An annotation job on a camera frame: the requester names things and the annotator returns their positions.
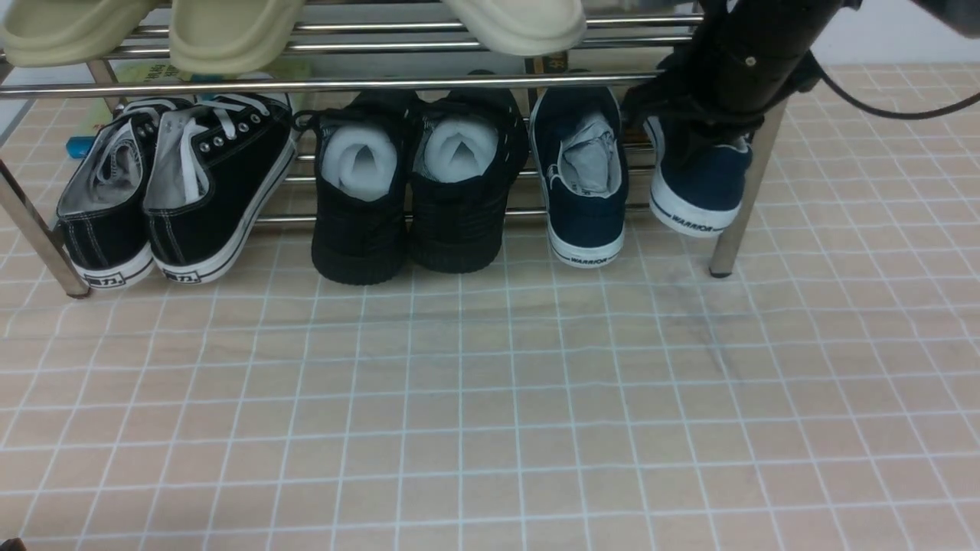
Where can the olive green slipper far left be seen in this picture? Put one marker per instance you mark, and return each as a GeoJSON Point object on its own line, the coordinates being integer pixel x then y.
{"type": "Point", "coordinates": [58, 33]}

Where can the black white canvas sneaker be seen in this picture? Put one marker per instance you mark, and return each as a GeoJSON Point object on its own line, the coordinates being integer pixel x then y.
{"type": "Point", "coordinates": [217, 163]}
{"type": "Point", "coordinates": [100, 208]}

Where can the silver metal shoe rack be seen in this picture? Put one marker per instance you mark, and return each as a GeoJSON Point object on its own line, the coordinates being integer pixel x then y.
{"type": "Point", "coordinates": [47, 238]}

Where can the black knit shoe right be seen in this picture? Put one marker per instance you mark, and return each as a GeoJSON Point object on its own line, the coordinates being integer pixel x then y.
{"type": "Point", "coordinates": [472, 146]}

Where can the olive green slipper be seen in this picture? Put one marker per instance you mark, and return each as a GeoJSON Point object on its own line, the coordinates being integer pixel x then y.
{"type": "Point", "coordinates": [58, 33]}
{"type": "Point", "coordinates": [228, 37]}

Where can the black white canvas sneaker right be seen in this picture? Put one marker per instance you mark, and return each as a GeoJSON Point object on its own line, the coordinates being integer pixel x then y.
{"type": "Point", "coordinates": [217, 163]}

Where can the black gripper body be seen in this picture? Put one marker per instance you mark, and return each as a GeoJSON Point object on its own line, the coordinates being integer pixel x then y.
{"type": "Point", "coordinates": [741, 63]}

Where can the small blue object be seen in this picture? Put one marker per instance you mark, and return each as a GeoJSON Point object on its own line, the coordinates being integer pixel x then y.
{"type": "Point", "coordinates": [78, 147]}

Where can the navy slip-on shoe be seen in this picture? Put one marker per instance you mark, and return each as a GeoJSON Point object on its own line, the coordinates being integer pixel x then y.
{"type": "Point", "coordinates": [702, 196]}
{"type": "Point", "coordinates": [576, 141]}

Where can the black knit shoe left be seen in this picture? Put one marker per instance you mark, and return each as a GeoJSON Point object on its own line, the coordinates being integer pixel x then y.
{"type": "Point", "coordinates": [360, 171]}

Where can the black white canvas sneaker left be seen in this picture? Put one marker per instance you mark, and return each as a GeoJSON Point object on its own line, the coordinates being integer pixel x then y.
{"type": "Point", "coordinates": [100, 208]}

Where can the black knit shoe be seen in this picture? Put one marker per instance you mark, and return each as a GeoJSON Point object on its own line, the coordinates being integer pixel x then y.
{"type": "Point", "coordinates": [360, 171]}
{"type": "Point", "coordinates": [472, 146]}

